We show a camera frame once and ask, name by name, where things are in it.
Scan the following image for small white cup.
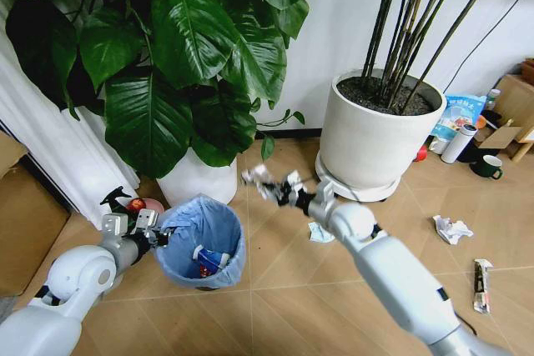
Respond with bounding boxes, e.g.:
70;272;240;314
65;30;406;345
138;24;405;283
428;136;450;155

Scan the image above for tall thin-stemmed plant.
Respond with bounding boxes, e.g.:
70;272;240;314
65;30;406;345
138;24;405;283
360;0;508;118

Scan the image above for white thermos bottle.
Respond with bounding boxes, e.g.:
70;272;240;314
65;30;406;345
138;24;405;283
441;123;477;165

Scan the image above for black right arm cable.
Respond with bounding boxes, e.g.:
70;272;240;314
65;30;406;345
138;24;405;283
451;311;480;337

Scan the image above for blue printed snack bag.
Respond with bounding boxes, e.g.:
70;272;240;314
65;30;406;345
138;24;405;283
430;93;489;143

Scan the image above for white wheeled pot tray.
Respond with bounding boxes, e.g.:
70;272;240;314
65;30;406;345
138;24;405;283
314;150;402;203

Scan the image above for black spray bottle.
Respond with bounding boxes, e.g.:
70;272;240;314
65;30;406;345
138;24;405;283
99;185;137;218

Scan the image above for white paper with print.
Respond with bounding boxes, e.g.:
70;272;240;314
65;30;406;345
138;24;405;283
240;163;293;203

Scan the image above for crumpled plain white paper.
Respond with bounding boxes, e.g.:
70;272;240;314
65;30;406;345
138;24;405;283
431;214;475;246

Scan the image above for clear plastic bottle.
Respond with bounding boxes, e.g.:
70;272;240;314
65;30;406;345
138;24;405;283
485;88;501;113

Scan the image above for large-leaf green plant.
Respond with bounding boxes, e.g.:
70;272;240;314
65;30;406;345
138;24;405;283
0;0;321;180

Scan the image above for thin black wall cable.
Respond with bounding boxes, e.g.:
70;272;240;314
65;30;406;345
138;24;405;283
446;0;534;87

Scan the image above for large flat cardboard box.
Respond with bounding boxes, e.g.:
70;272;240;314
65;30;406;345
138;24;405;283
0;130;73;298

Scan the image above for trash bin with blue bag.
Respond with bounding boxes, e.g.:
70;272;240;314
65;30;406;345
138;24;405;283
153;194;247;292

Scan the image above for pink bowl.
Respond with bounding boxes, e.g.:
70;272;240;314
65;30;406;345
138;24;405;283
140;198;165;216

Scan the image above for small white plant pot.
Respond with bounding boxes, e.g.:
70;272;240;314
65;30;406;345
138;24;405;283
155;146;239;208

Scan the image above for large white plant pot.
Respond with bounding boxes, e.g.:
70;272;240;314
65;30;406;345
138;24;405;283
318;68;449;193

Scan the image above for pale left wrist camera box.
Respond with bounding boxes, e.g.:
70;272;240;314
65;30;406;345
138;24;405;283
136;208;160;230

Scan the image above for long flat snack wrapper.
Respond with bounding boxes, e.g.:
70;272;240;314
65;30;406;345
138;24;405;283
471;258;495;315

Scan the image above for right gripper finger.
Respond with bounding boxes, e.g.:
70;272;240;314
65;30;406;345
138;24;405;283
266;176;302;196
271;192;298;209

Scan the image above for dark green mug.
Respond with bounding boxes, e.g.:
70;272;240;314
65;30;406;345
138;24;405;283
469;153;505;181

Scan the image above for blue and red snack packet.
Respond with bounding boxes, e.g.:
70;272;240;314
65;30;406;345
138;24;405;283
192;244;231;278

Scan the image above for open brown cardboard box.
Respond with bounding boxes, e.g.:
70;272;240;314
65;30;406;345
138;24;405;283
474;59;534;158

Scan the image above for white curtain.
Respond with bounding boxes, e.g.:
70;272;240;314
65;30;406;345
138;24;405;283
0;0;142;220

